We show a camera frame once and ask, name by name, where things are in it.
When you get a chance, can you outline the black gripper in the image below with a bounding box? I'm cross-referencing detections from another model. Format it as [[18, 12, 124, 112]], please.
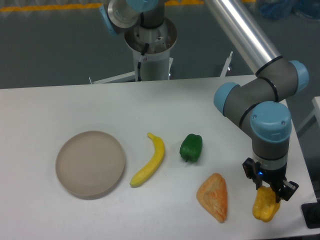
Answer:
[[242, 155, 299, 203]]

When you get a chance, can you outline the yellow bell pepper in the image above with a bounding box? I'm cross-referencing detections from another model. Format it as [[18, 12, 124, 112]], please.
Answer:
[[252, 186, 281, 223]]

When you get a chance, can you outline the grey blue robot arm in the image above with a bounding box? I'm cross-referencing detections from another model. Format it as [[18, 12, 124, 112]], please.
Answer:
[[99, 0, 309, 201]]

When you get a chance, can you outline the green bell pepper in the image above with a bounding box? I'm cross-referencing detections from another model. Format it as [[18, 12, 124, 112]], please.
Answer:
[[179, 133, 203, 163]]

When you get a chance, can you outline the beige round plate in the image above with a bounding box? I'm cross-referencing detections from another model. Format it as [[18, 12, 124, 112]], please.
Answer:
[[55, 131, 126, 200]]

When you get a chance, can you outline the black device at table edge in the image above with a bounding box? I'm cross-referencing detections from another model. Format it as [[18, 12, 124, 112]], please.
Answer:
[[301, 202, 320, 229]]

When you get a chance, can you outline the orange bread wedge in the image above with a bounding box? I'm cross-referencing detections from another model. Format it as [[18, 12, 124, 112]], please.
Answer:
[[196, 173, 228, 223]]

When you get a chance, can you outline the white table at right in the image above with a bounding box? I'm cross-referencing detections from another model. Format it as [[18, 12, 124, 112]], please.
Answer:
[[295, 96, 320, 138]]

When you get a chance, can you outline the yellow banana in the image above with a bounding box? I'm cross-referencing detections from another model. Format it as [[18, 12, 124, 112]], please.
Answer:
[[129, 132, 166, 188]]

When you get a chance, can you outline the blue plastic bag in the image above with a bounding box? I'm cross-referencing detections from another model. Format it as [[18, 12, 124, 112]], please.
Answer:
[[255, 0, 320, 22]]

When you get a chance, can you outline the white metal frame leg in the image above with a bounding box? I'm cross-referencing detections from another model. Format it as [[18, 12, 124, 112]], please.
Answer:
[[219, 51, 233, 78]]

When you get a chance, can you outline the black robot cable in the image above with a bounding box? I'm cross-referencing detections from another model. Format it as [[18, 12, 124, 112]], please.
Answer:
[[136, 42, 150, 82]]

